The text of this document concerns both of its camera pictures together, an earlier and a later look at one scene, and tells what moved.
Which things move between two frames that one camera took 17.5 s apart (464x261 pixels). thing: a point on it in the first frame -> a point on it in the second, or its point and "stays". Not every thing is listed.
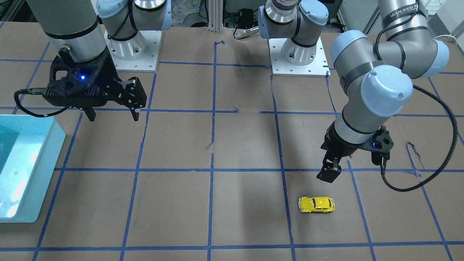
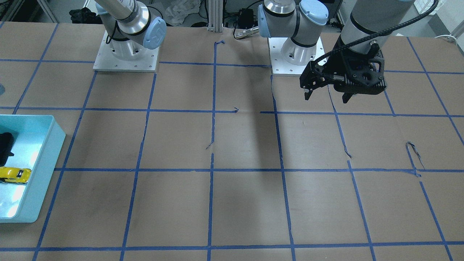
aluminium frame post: (215, 16) stays
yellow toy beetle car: (322, 204) -> (15, 175)
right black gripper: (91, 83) -> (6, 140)
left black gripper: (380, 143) -> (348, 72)
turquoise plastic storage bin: (30, 146) stays
